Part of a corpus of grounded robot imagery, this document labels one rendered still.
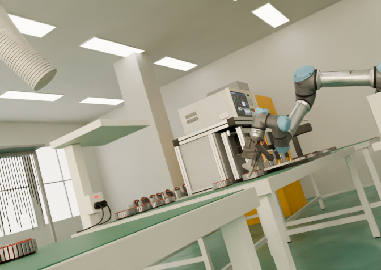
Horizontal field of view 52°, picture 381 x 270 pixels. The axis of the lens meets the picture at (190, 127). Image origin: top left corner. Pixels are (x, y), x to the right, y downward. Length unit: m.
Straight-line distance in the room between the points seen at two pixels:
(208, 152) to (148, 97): 4.29
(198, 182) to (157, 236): 1.76
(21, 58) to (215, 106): 1.14
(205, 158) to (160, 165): 4.07
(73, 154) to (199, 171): 0.78
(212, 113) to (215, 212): 1.69
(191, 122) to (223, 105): 0.25
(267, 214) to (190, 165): 1.05
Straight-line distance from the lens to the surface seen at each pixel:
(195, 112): 2.50
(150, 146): 6.47
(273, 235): 1.44
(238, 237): 0.96
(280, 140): 2.02
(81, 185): 1.96
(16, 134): 9.21
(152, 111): 6.46
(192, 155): 2.37
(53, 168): 9.52
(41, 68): 2.16
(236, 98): 2.46
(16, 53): 2.20
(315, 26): 7.97
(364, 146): 3.86
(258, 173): 1.99
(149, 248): 0.61
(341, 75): 2.22
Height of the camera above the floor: 0.78
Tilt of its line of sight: 9 degrees up
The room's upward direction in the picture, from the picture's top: 17 degrees counter-clockwise
